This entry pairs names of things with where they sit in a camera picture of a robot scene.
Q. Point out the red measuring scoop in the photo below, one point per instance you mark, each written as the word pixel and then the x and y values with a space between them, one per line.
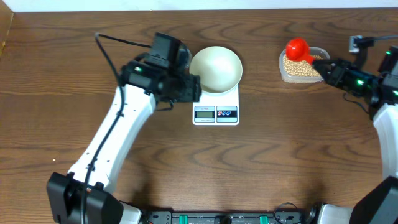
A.
pixel 298 50

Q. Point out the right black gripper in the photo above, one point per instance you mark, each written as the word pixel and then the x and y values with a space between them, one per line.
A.
pixel 339 68

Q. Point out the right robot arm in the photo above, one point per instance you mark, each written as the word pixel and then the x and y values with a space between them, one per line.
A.
pixel 380 94

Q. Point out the white kitchen scale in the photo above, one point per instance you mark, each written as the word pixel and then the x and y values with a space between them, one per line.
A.
pixel 217 109

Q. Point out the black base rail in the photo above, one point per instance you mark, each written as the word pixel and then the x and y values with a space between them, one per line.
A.
pixel 286 213

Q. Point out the clear plastic container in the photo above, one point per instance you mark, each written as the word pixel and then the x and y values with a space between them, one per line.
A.
pixel 294 79

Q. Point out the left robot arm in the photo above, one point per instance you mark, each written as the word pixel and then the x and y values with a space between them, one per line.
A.
pixel 85 193

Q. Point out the pile of soybeans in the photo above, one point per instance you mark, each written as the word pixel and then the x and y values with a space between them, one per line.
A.
pixel 299 69

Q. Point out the white round bowl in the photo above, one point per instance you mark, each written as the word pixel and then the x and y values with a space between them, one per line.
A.
pixel 219 69

